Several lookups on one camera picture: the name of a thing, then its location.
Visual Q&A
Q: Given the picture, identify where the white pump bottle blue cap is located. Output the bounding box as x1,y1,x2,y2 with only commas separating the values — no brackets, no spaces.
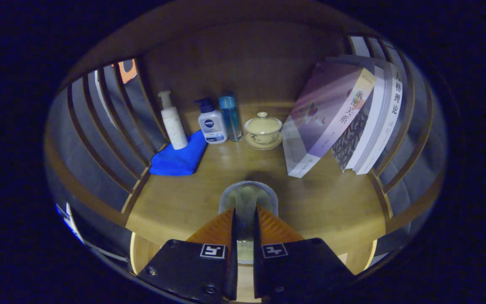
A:
195,98,229,145

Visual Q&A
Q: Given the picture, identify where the purple cover book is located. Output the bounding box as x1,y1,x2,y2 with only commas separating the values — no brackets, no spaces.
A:
282,62,377,179

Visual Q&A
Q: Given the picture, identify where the wooden countertop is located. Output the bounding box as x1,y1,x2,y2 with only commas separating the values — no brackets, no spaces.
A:
126,101,387,256

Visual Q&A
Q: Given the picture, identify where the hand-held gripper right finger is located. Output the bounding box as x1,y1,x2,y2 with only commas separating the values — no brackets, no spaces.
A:
253,206,356,304

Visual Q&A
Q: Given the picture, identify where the clear blue bottle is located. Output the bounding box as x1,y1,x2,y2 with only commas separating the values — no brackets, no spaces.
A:
219,95,243,142

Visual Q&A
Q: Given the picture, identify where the patterned cover book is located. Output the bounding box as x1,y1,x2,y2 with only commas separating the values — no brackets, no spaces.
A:
331,63,386,172

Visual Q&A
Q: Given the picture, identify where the white book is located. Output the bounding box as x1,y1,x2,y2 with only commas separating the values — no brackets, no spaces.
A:
355,63,405,176

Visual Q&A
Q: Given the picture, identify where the beige lidded tea cup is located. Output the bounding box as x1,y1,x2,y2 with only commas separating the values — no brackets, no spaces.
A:
244,112,284,151

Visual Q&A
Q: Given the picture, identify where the wooden cabinet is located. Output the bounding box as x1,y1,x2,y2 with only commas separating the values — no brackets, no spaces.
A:
45,0,448,288

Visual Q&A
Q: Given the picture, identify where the white spray bottle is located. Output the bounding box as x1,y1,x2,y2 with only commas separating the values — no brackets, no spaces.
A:
158,90,189,150

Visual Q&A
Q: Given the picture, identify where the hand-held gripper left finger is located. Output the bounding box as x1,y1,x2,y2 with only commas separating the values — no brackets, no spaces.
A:
137,207,238,304

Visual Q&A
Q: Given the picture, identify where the blue cloth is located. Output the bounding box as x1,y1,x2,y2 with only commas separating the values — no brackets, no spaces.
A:
149,130,208,176

